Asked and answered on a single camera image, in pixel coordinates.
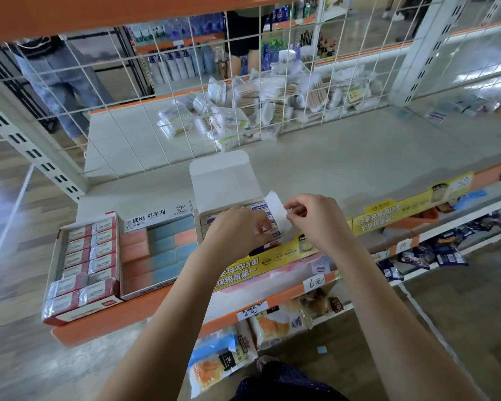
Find pile of mixed erasers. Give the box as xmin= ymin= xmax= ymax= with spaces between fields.
xmin=424 ymin=94 xmax=501 ymax=124

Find snack packets on lower shelf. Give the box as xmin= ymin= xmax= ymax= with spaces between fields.
xmin=213 ymin=238 xmax=318 ymax=293

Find person's left hand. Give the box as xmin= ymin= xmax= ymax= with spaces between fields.
xmin=202 ymin=206 xmax=274 ymax=268

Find box of pink-blue erasers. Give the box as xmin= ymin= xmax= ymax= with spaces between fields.
xmin=119 ymin=202 xmax=200 ymax=299

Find person's left forearm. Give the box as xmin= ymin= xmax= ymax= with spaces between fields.
xmin=96 ymin=246 xmax=235 ymax=401

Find blue white eraser box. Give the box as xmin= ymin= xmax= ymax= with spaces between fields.
xmin=189 ymin=150 xmax=295 ymax=257

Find white orange metal shelf unit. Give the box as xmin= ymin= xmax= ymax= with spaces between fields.
xmin=0 ymin=0 xmax=501 ymax=364

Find blue small snack packet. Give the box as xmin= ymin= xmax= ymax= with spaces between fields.
xmin=453 ymin=189 xmax=489 ymax=212

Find white wire grid panel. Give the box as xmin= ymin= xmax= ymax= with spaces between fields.
xmin=0 ymin=0 xmax=501 ymax=184

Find red eraser display box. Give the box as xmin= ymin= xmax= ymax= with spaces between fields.
xmin=41 ymin=213 xmax=125 ymax=326

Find yellow price label strip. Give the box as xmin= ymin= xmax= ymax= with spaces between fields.
xmin=351 ymin=171 xmax=477 ymax=239

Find person's right hand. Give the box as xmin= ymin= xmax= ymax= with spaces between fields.
xmin=286 ymin=193 xmax=356 ymax=257

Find row of blue bottles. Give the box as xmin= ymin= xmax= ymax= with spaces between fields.
xmin=129 ymin=0 xmax=318 ymax=87

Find person's right forearm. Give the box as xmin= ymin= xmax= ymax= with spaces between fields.
xmin=330 ymin=238 xmax=485 ymax=401

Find pile of white packets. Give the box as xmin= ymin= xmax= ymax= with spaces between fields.
xmin=156 ymin=46 xmax=387 ymax=152

